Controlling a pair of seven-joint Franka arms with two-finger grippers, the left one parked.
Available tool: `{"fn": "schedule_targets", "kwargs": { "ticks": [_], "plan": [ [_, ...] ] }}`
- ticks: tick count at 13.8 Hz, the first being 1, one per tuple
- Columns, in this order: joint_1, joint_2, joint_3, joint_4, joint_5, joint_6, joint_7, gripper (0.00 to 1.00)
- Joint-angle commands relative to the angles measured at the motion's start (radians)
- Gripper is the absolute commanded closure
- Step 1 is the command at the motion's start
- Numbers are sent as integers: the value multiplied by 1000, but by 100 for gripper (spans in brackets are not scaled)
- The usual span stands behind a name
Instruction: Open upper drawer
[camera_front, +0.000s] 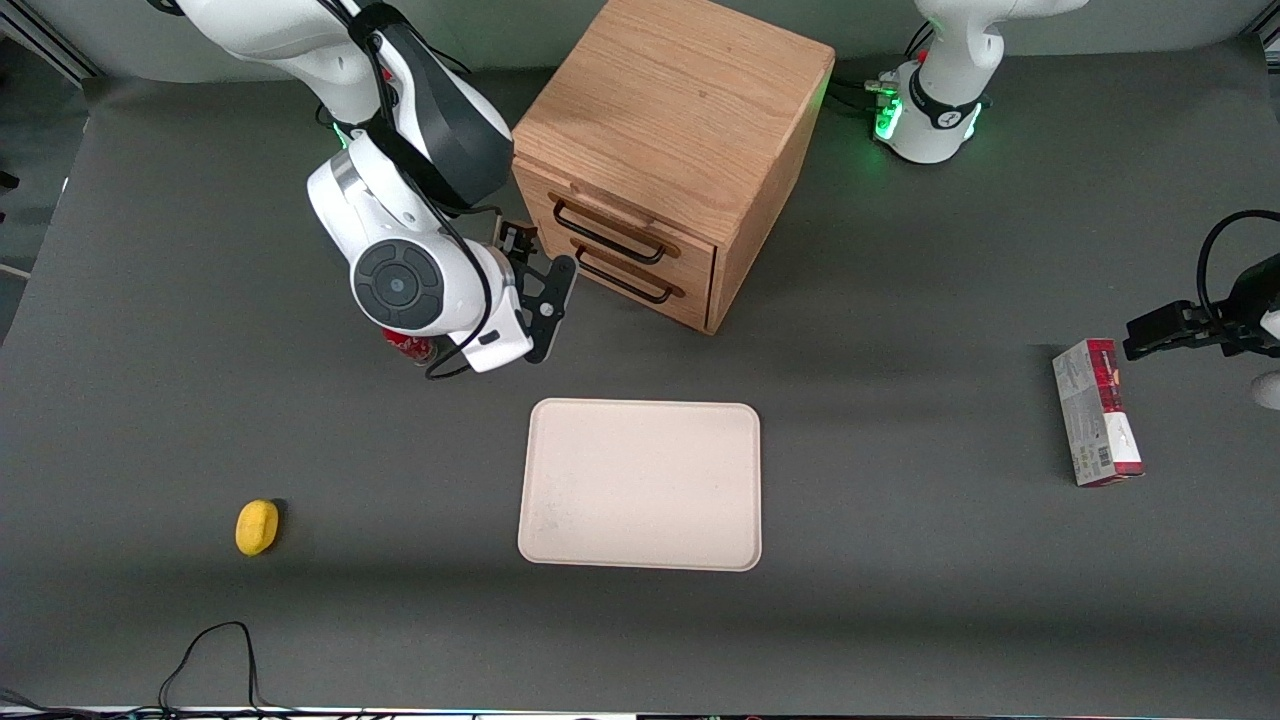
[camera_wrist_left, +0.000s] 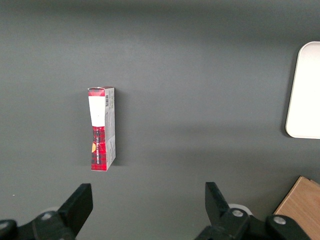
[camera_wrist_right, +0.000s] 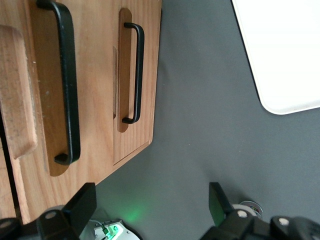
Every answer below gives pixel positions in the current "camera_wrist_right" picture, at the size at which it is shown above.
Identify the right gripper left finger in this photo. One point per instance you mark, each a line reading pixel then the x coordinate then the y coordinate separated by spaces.
pixel 80 207

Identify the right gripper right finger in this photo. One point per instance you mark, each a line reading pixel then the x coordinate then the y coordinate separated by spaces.
pixel 220 212

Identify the wooden drawer with grip groove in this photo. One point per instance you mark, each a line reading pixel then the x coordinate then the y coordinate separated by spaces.
pixel 100 100

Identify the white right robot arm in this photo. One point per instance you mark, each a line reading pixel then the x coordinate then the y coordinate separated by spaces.
pixel 117 232

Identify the oak wooden drawer cabinet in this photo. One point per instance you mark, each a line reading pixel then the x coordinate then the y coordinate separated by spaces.
pixel 3 195

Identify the plain wooden drawer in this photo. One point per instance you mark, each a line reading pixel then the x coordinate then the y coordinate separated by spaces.
pixel 151 75

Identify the cream rectangular tray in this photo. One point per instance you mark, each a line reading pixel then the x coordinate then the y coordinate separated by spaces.
pixel 287 50

